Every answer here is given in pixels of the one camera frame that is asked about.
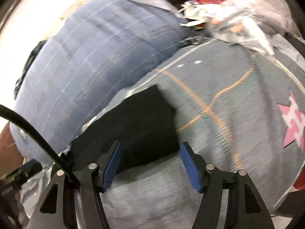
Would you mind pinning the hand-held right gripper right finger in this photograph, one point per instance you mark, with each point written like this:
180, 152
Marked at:
189, 163

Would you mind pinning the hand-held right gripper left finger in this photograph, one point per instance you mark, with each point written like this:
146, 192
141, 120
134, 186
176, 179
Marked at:
112, 163

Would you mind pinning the black pants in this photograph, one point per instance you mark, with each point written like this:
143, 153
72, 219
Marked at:
133, 128

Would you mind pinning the person's left forearm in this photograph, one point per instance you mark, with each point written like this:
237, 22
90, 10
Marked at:
9, 148

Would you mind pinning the blue striped bagged garment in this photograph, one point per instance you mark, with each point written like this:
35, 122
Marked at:
83, 69

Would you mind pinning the clear plastic bag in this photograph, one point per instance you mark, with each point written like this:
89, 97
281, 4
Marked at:
247, 16

